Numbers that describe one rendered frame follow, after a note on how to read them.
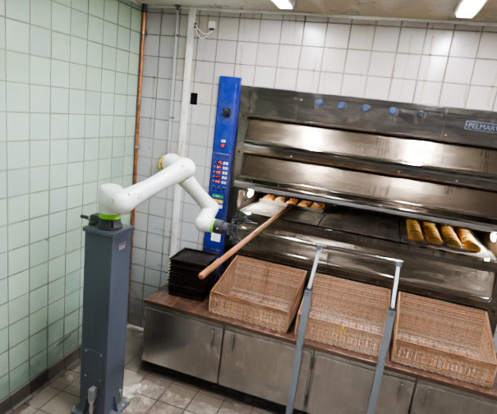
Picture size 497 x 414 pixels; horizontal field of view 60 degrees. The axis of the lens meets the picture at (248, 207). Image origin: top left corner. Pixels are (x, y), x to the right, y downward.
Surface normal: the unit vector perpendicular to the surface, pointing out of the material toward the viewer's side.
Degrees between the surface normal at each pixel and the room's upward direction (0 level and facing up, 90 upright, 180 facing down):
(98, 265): 90
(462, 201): 69
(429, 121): 90
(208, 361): 90
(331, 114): 90
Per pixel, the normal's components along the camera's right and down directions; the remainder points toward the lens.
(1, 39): 0.94, 0.18
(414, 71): -0.32, 0.18
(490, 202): -0.26, -0.16
